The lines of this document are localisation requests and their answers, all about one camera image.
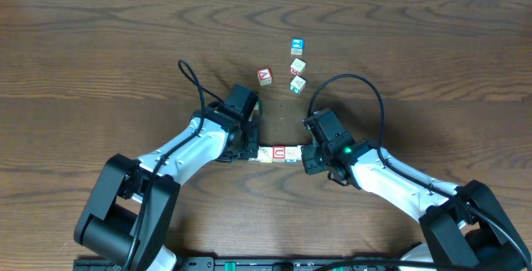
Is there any blue-top wooden block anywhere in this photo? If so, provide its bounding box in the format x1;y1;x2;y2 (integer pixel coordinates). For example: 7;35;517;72
290;38;305;56

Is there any red A wooden block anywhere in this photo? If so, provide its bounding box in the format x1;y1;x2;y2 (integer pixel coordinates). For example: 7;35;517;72
257;67;273;86

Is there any red M wooden block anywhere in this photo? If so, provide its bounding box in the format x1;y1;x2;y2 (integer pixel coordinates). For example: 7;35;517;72
289;58;307;76

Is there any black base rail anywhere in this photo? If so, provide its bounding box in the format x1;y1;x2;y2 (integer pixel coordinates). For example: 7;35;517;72
72;257;400;271

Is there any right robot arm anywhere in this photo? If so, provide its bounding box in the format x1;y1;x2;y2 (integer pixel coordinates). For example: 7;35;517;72
302;109;531;270

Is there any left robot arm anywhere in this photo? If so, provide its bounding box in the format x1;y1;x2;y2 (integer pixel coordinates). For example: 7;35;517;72
74;85;259;270

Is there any red U wooden block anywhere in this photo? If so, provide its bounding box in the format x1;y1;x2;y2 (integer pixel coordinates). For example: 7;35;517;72
272;145;286;162

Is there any green J wooden block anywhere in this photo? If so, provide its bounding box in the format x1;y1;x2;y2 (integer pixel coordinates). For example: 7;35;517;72
289;76;307;95

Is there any plain cream wooden block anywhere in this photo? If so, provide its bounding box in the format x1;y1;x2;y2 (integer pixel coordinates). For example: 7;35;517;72
297;145;303;160

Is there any blue-edged number 3 block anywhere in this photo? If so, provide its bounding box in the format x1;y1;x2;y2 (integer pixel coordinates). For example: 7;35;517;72
285;146;299;163

